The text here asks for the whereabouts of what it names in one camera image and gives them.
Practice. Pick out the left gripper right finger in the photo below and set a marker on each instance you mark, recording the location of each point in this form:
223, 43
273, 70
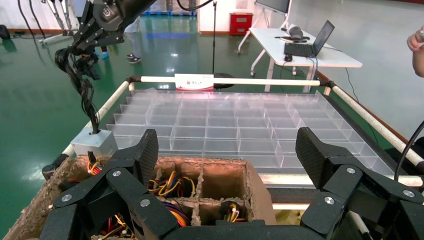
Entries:
311, 149

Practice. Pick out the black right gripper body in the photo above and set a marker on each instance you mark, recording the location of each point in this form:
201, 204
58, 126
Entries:
106, 13

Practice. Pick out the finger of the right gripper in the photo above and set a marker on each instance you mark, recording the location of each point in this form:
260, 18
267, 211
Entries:
84, 39
111, 39

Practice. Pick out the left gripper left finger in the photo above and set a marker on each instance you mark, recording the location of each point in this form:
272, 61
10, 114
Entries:
147, 155

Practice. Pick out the bystander bare forearm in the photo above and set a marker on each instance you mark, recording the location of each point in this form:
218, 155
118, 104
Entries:
420, 64

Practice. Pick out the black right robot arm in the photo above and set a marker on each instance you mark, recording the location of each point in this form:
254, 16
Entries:
144, 4

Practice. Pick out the bystander bare hand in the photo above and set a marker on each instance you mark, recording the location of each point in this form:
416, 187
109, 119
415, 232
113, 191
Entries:
417, 41

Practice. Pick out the person in dark trousers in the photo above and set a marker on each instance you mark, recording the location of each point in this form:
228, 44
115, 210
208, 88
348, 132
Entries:
105, 55

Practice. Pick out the metal tripod stand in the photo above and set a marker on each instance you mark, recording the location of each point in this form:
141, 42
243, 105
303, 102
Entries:
54, 38

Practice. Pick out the person in dark shoes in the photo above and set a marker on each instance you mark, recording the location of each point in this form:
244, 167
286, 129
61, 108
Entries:
135, 59

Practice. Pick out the black pipe connector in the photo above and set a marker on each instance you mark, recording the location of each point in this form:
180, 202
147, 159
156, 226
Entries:
132, 78
53, 167
326, 83

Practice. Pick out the blue pallets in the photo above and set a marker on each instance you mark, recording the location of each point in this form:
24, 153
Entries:
169, 13

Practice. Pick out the brown pulp divider box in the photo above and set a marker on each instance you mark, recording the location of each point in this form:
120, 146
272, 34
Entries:
261, 198

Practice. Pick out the black wheel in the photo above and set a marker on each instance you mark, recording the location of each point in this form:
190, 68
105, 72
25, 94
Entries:
4, 32

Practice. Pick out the clear acrylic divider tray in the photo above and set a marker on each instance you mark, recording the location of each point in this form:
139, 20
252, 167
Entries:
232, 132

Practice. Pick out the white red sign card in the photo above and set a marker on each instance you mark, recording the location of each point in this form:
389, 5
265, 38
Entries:
193, 82

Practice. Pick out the black computer mouse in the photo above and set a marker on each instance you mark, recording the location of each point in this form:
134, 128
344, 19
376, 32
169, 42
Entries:
288, 58

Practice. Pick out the black laptop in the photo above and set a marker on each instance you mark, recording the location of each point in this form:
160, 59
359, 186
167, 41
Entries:
299, 49

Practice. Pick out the black pole stand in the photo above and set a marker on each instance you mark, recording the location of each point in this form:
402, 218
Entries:
214, 39

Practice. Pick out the white office table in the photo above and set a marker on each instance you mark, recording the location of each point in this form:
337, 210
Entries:
271, 43

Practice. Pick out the grey black bag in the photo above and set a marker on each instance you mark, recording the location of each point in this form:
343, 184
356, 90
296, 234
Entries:
295, 32

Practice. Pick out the red cabinet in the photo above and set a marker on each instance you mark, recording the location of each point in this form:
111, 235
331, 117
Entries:
241, 24

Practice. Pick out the monitor on white stand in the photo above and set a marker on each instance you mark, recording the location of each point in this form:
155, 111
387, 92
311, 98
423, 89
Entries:
275, 5

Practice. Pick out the white cart frame pipe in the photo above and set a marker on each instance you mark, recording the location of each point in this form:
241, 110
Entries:
364, 119
112, 97
288, 180
248, 81

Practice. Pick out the white lower frame pipe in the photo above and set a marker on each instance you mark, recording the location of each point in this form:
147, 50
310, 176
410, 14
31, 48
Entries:
361, 227
291, 206

